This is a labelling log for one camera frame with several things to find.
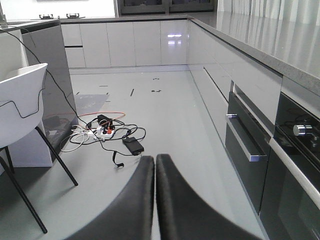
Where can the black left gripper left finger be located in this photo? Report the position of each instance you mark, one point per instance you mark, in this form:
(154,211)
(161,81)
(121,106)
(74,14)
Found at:
(130,215)

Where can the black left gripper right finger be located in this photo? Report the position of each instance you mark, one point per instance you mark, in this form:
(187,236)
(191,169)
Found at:
(223,214)

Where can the black power adapter brick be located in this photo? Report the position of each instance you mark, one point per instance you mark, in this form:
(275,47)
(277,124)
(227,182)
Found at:
(133,145)

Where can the white power strip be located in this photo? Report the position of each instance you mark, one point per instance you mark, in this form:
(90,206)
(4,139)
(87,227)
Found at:
(103,133)

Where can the black built-in oven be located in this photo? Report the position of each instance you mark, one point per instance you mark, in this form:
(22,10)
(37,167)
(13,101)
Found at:
(290,207)

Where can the white kitchen cabinets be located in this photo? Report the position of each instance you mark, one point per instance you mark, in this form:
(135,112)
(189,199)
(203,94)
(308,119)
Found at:
(217,67)

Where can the white plastic chair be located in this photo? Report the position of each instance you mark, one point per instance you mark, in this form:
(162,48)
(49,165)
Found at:
(21,108)

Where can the dark grey island panel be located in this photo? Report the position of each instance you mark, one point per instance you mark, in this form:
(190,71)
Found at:
(45,44)

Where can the grey stone countertop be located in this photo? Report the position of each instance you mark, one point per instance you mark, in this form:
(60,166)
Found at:
(290,48)

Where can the black gas hob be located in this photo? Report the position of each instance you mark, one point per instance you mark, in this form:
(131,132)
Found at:
(66,16)

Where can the dark drawer with steel handle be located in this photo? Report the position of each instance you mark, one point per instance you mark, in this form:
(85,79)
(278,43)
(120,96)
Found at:
(247,142)

